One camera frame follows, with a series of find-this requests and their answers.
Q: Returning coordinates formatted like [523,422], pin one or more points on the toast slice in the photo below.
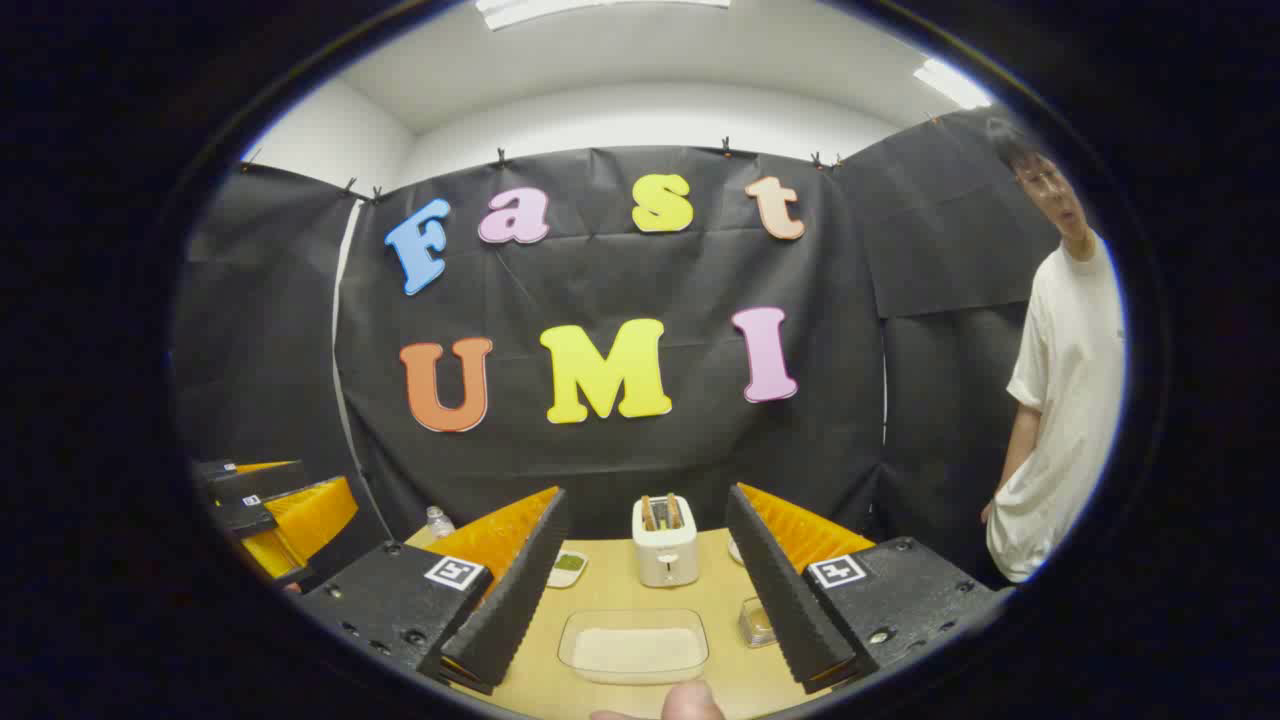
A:
[674,511]
[649,513]

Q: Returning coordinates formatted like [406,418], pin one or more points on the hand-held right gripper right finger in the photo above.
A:
[775,590]

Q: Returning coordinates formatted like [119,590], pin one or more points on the white divided bean plate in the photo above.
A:
[567,568]

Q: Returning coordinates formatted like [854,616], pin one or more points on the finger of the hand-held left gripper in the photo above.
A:
[215,470]
[250,505]

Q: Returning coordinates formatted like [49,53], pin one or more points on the ceiling light panel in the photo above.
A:
[952,84]

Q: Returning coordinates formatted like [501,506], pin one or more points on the clear glass dish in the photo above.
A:
[632,648]

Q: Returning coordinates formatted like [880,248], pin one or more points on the clear plastic drink bottle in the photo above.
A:
[439,524]

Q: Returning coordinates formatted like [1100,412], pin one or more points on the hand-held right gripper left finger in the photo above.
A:
[520,590]

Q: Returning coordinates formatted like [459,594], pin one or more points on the black backdrop cloth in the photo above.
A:
[620,280]

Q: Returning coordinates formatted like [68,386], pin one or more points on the white round plate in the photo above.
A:
[734,550]

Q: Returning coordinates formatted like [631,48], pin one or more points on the white toaster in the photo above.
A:
[666,555]

